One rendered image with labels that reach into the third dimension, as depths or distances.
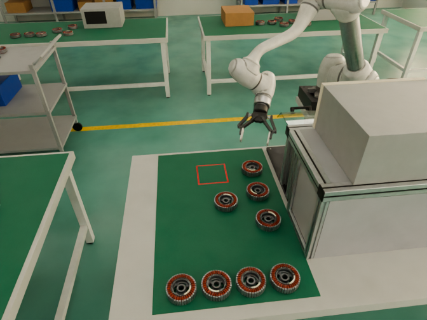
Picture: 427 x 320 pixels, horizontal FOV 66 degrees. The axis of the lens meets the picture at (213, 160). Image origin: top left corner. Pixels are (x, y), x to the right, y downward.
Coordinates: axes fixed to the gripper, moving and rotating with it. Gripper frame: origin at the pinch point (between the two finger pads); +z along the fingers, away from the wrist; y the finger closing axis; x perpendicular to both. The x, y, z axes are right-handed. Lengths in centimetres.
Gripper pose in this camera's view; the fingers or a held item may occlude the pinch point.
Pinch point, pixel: (254, 140)
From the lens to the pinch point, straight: 165.8
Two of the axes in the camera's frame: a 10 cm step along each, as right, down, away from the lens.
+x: -1.4, -4.0, -9.1
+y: -9.6, -1.6, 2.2
